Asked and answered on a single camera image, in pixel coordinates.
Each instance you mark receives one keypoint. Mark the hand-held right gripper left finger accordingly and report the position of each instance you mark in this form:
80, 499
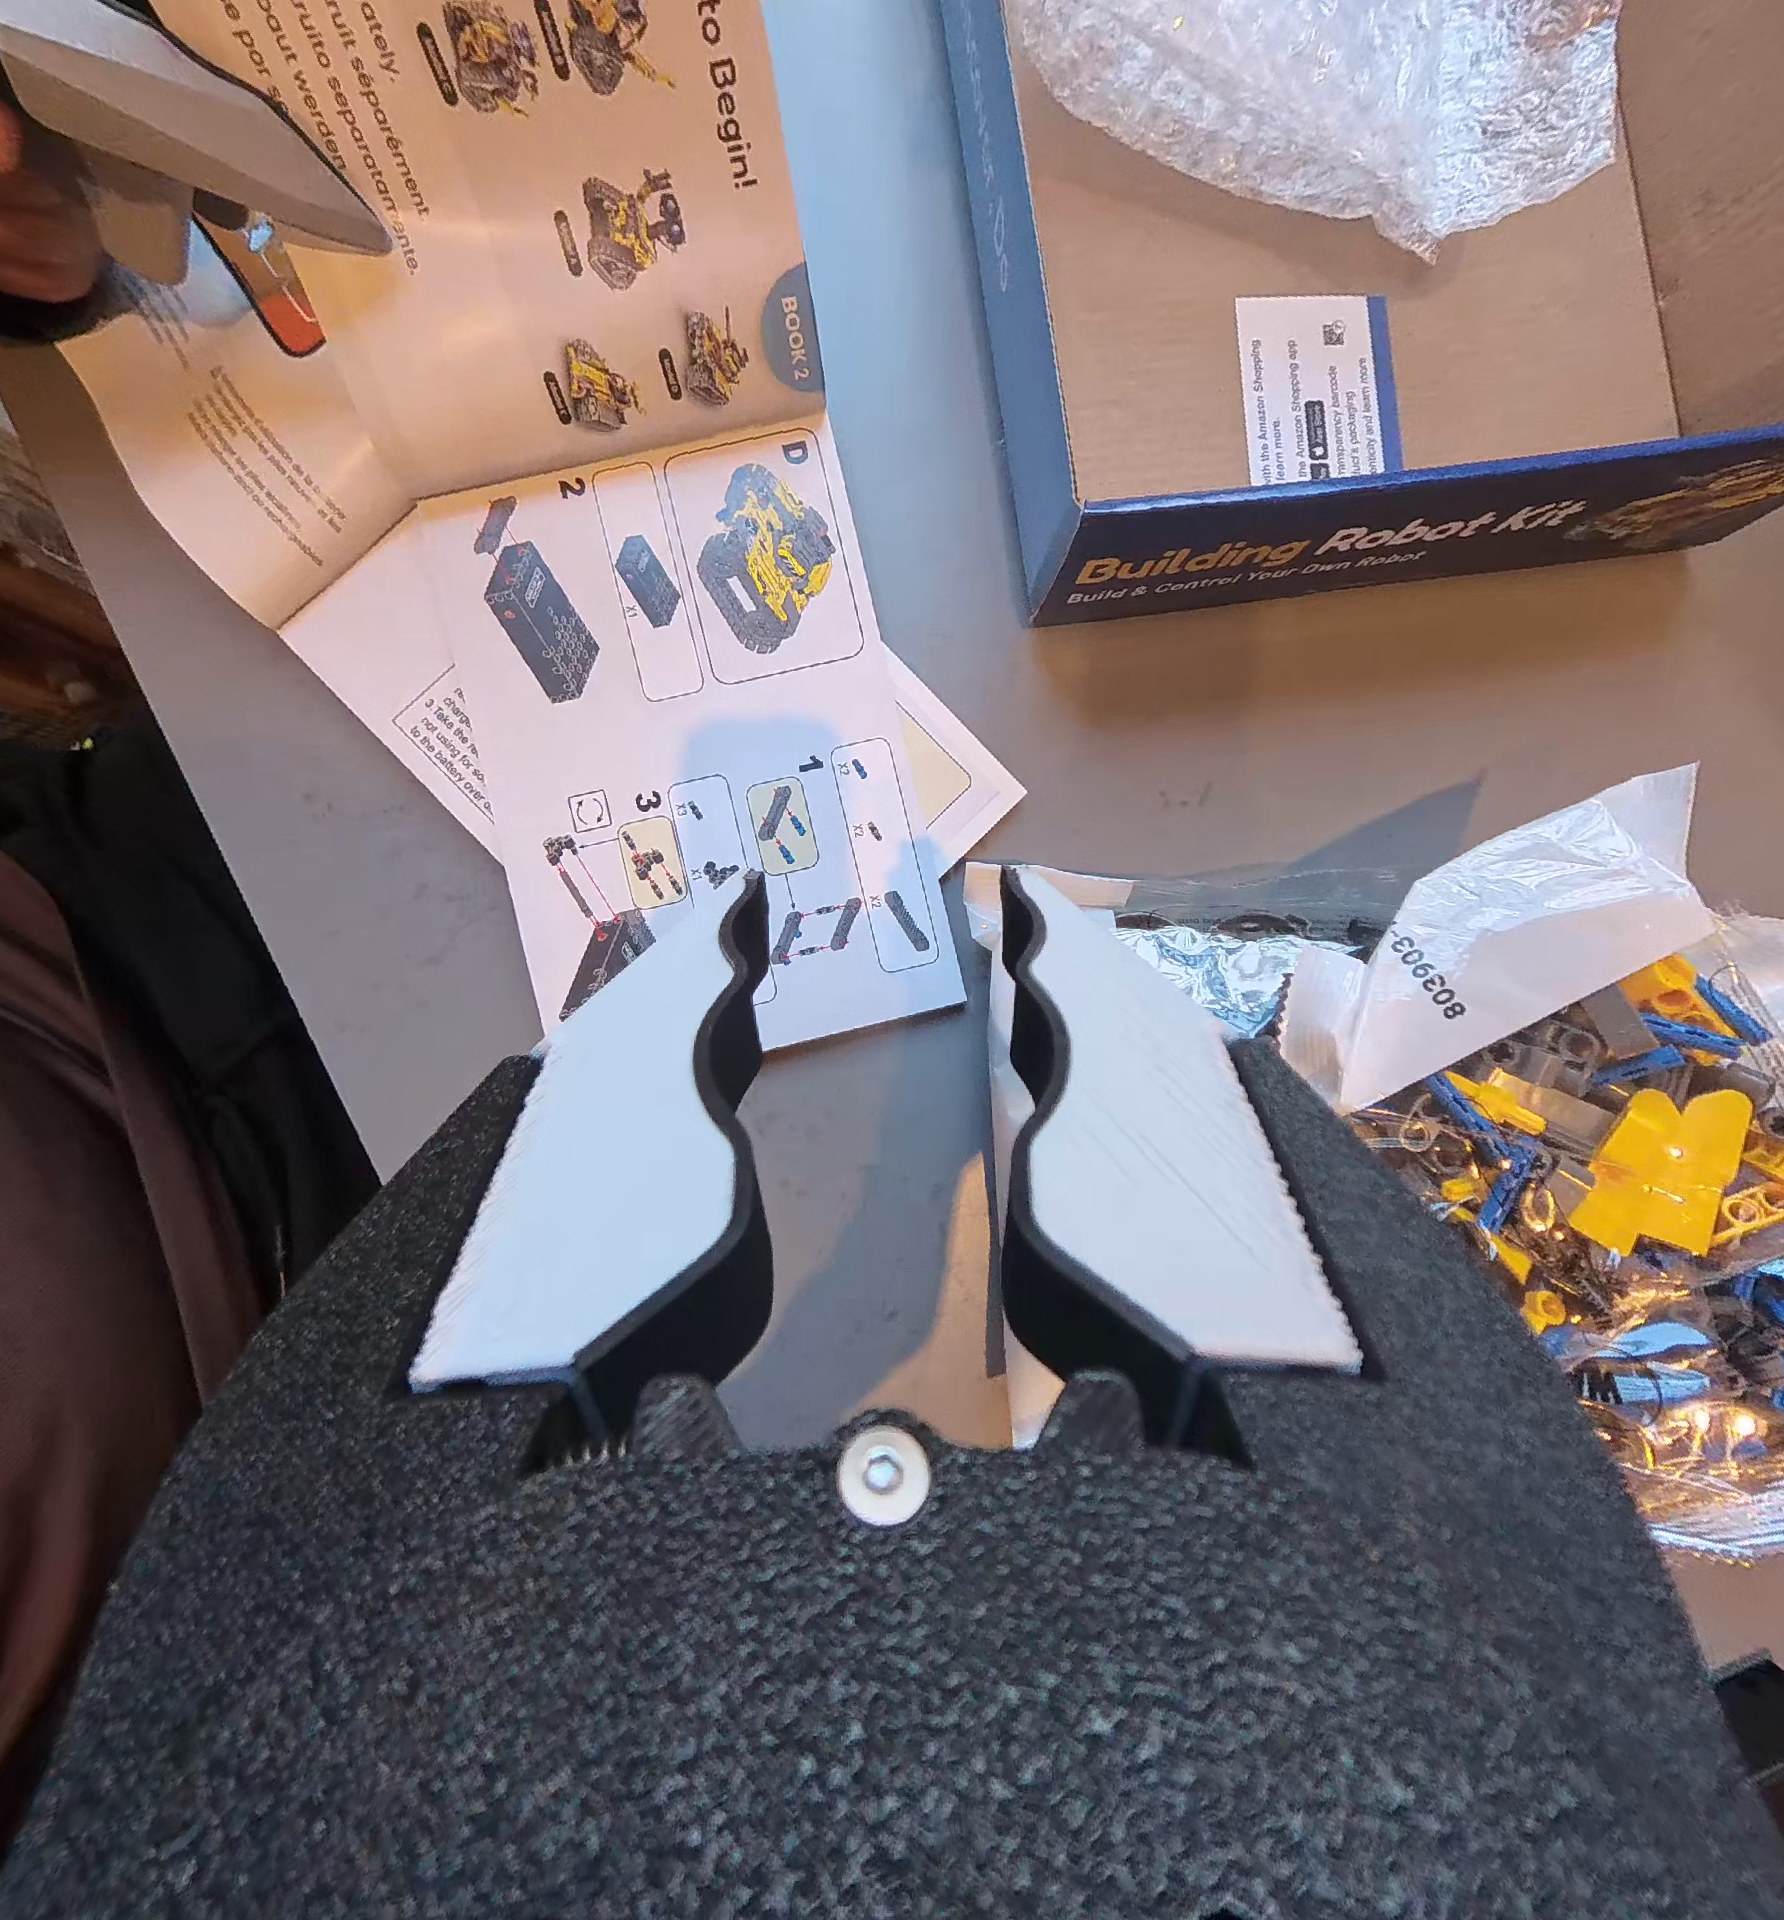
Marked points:
577, 1229

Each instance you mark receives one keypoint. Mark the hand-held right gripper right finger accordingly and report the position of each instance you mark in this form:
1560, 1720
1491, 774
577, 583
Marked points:
1191, 1200

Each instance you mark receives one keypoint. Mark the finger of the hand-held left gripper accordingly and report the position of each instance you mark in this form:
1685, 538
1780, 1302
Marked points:
157, 104
141, 224

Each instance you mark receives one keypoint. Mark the white instruction booklet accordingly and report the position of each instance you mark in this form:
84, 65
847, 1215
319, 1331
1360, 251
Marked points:
606, 450

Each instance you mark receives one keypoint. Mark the blue cardboard kit box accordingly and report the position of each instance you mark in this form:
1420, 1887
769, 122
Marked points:
1207, 375

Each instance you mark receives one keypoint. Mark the clear bubble wrap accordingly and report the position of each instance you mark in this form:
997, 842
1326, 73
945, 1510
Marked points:
1281, 120

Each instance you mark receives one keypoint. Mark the person's left hand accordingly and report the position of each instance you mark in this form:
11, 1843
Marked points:
0, 224

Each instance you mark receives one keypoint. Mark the brown wooden furniture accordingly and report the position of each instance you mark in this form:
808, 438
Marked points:
5, 569

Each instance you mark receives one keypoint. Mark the black cloth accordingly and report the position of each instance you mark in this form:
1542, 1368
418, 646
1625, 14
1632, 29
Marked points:
202, 960

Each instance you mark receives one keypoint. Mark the clear bag of yellow parts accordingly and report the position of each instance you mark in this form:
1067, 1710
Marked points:
1656, 1170

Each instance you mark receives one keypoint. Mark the white charging instruction sheet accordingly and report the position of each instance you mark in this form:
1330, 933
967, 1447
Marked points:
441, 750

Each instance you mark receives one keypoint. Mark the white label sticker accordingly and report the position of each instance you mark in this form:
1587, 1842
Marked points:
1311, 391

